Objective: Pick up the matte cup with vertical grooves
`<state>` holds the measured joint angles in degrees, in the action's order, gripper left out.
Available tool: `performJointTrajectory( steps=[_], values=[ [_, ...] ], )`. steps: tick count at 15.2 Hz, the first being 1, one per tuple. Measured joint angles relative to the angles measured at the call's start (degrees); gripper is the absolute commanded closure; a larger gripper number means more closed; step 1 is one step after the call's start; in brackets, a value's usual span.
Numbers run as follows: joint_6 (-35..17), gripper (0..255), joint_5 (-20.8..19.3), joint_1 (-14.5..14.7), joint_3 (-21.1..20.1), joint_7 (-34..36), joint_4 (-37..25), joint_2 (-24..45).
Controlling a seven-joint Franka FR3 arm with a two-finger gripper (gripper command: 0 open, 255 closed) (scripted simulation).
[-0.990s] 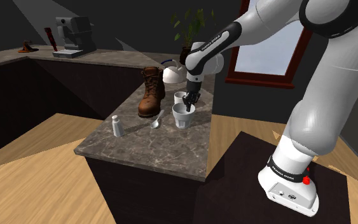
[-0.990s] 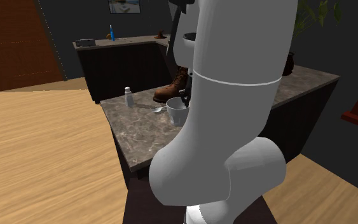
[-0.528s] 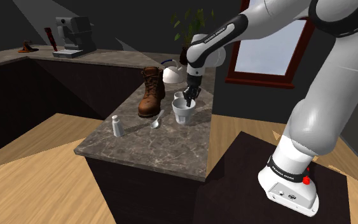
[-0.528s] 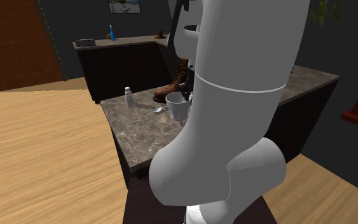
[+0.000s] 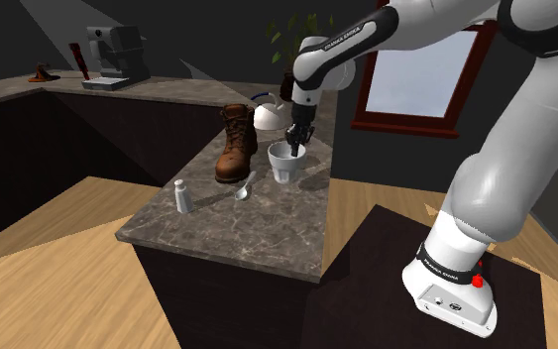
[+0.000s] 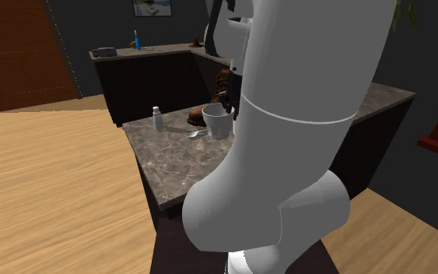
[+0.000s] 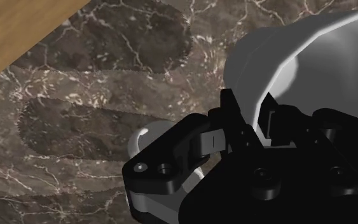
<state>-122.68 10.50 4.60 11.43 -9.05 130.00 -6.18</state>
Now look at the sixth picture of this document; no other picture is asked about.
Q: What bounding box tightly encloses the brown leather boot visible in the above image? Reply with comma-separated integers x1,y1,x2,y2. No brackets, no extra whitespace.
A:
187,68,233,128

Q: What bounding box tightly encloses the white cup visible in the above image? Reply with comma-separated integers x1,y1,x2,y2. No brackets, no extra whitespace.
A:
201,102,236,141

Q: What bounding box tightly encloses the silver spoon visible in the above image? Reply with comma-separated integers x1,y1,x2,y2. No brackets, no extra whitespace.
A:
184,128,208,139

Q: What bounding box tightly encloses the small white bottle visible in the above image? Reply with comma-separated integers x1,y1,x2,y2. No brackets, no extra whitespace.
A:
151,105,165,132

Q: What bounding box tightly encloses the dark cabinet counter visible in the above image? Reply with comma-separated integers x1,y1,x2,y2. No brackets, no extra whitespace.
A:
88,30,236,128

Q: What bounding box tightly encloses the dark robot stand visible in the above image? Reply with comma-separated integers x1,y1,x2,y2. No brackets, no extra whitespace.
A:
149,214,341,274

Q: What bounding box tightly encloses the green plant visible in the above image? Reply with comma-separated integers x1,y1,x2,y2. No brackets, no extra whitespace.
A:
391,0,419,34

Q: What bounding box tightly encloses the brown wooden door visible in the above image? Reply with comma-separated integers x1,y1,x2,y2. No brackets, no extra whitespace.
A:
0,0,80,116

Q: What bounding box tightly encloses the framed wall picture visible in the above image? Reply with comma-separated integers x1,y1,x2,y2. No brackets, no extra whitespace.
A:
131,0,173,18

